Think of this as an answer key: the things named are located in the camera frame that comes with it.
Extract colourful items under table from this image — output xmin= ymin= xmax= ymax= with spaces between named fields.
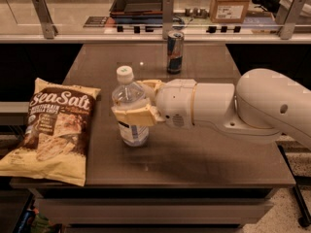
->
xmin=13 ymin=209 xmax=62 ymax=233

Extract clear plastic water bottle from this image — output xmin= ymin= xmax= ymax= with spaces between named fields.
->
xmin=112 ymin=66 xmax=149 ymax=147

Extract metal glass bracket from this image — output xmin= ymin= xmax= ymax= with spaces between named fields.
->
xmin=31 ymin=0 xmax=58 ymax=39
xmin=275 ymin=0 xmax=311 ymax=40
xmin=162 ymin=0 xmax=174 ymax=39

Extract cardboard box with label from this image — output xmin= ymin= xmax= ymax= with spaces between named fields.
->
xmin=209 ymin=0 xmax=250 ymax=23

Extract left metal glass bracket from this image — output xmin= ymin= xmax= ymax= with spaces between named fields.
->
xmin=31 ymin=0 xmax=58 ymax=39

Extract grey table drawer front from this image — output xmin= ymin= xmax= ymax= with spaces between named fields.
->
xmin=36 ymin=199 xmax=273 ymax=225

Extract middle metal glass bracket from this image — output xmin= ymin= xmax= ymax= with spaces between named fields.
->
xmin=162 ymin=0 xmax=174 ymax=39

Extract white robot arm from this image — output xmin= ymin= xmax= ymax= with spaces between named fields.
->
xmin=112 ymin=69 xmax=311 ymax=149

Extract right metal glass bracket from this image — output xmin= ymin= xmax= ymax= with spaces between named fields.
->
xmin=275 ymin=0 xmax=311 ymax=40

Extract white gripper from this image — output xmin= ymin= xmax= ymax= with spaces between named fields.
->
xmin=112 ymin=79 xmax=196 ymax=129

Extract sea salt chip bag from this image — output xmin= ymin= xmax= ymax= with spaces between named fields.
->
xmin=0 ymin=79 xmax=100 ymax=186

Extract red bull energy can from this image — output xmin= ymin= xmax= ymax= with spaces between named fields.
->
xmin=167 ymin=30 xmax=184 ymax=74

